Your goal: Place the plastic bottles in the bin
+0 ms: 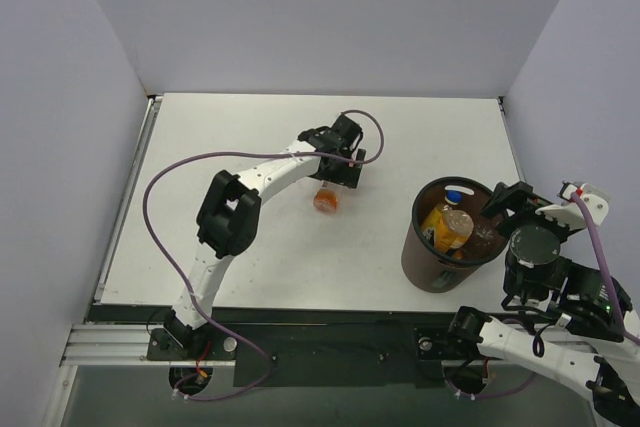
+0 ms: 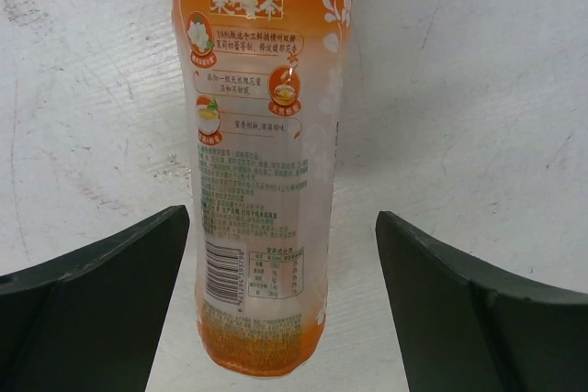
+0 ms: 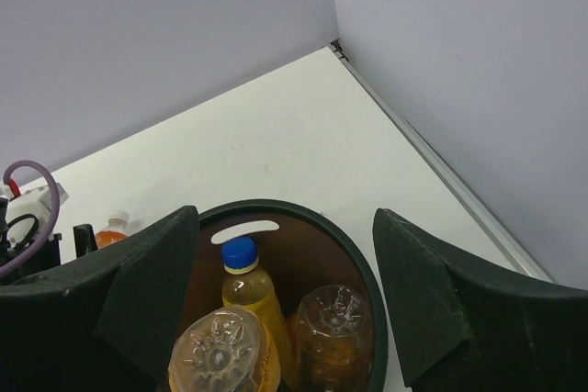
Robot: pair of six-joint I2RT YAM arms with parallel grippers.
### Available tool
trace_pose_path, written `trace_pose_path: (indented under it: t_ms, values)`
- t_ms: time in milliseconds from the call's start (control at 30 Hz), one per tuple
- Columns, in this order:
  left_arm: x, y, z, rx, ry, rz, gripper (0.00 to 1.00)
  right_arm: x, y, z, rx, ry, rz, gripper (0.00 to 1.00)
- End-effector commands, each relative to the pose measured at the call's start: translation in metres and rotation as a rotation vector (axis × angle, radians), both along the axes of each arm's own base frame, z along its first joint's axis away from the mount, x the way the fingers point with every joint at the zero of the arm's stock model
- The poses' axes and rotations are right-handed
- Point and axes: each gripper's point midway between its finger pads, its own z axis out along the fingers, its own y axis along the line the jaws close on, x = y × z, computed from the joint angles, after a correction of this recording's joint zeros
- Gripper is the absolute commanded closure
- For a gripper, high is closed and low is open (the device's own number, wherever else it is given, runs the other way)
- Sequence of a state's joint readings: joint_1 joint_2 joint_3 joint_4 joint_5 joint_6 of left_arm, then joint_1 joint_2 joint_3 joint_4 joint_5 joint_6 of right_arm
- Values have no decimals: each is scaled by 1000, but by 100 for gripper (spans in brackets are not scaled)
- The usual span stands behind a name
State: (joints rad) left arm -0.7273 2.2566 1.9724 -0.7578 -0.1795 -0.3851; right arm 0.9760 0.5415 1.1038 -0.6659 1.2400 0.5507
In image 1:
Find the orange bottle dark blue label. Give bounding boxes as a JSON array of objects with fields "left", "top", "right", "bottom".
[{"left": 434, "top": 210, "right": 474, "bottom": 253}]

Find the yellow juice bottle blue cap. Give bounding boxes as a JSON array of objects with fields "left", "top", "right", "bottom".
[{"left": 421, "top": 190, "right": 464, "bottom": 248}]

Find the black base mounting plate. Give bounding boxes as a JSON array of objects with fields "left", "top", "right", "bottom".
[{"left": 144, "top": 306, "right": 506, "bottom": 393}]

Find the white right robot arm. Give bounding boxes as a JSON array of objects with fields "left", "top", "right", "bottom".
[{"left": 446, "top": 182, "right": 639, "bottom": 426}]

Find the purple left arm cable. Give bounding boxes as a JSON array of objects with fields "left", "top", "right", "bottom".
[{"left": 143, "top": 109, "right": 385, "bottom": 401}]

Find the clear plastic bottle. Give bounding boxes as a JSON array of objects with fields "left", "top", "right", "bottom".
[{"left": 461, "top": 223, "right": 502, "bottom": 261}]

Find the brown round bin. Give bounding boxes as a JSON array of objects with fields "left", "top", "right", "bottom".
[{"left": 401, "top": 176, "right": 507, "bottom": 293}]

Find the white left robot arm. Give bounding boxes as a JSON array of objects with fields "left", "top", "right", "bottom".
[{"left": 164, "top": 114, "right": 366, "bottom": 359}]

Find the clear orange drink bottle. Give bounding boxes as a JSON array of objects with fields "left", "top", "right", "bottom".
[{"left": 312, "top": 182, "right": 341, "bottom": 214}]

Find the aluminium front rail frame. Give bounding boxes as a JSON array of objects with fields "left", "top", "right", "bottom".
[{"left": 59, "top": 94, "right": 601, "bottom": 368}]

